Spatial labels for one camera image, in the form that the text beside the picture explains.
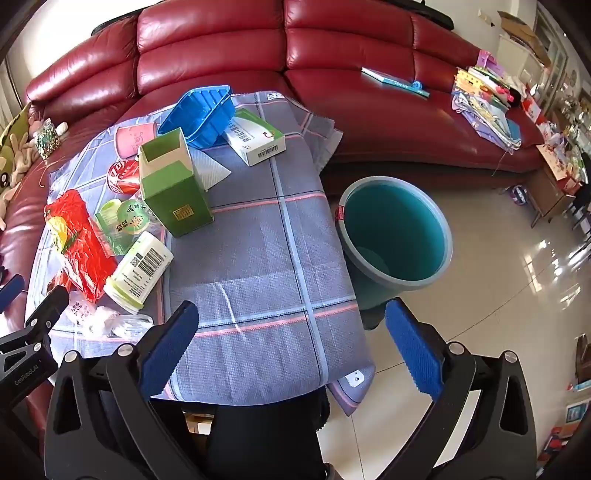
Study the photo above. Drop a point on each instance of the pink paper cup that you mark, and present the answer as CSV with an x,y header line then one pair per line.
x,y
131,141

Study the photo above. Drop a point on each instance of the blue printed box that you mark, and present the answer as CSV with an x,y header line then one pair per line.
x,y
579,411

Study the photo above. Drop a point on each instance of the cardboard box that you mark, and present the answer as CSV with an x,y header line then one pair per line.
x,y
524,32

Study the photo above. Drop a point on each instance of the glass display cabinet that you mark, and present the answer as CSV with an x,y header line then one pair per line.
x,y
561,60

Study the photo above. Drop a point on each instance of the blue book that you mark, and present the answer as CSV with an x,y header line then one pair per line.
x,y
388,81

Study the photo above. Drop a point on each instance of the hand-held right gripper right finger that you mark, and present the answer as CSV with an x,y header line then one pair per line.
x,y
413,350

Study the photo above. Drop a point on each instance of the teal plastic bucket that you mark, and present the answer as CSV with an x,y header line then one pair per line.
x,y
392,221

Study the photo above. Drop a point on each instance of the red drink can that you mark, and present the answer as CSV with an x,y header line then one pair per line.
x,y
122,177

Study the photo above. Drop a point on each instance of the green pastry packet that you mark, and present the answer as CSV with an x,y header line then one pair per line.
x,y
122,221

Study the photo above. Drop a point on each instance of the red snack packet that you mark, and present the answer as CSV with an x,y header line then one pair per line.
x,y
81,244

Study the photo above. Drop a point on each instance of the pile of folded clothes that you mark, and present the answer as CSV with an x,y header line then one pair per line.
x,y
480,110

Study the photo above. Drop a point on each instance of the green carton box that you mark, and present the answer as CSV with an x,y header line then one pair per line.
x,y
178,194

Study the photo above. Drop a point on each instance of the blue plastic tray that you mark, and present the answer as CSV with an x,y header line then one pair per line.
x,y
203,115

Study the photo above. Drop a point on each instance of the patterned pouch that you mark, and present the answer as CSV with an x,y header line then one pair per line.
x,y
46,143

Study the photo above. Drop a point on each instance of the wooden side table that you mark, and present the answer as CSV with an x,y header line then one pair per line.
x,y
547,189

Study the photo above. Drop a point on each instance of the clear plastic wrapper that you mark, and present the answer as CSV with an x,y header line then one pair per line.
x,y
106,321

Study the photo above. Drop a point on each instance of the dark plastic stool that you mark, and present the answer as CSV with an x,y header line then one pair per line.
x,y
371,321

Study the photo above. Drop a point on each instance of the blue white ball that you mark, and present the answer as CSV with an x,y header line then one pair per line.
x,y
518,194

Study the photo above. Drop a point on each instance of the red gift box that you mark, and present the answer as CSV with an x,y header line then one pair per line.
x,y
534,110

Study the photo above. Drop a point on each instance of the white barcode bottle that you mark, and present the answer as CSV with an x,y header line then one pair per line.
x,y
138,270

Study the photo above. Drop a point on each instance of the grey checked cloth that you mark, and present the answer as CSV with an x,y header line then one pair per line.
x,y
258,258

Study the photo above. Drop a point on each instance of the white green medicine box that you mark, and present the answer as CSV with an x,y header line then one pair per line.
x,y
251,138

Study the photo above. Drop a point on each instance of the wooden table frame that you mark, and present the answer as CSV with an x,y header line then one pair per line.
x,y
198,424

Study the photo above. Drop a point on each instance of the green plush toy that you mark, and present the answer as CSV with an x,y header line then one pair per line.
x,y
14,134

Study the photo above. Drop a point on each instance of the beige plush toy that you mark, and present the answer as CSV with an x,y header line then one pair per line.
x,y
21,161

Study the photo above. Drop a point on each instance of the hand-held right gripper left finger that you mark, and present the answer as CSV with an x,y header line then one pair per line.
x,y
168,350

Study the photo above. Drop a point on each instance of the red leather sofa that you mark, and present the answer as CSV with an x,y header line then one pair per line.
x,y
351,37

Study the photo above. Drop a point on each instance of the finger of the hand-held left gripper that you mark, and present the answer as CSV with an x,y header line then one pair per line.
x,y
46,309
10,291

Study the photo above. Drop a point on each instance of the white paper napkin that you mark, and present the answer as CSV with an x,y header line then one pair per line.
x,y
210,173

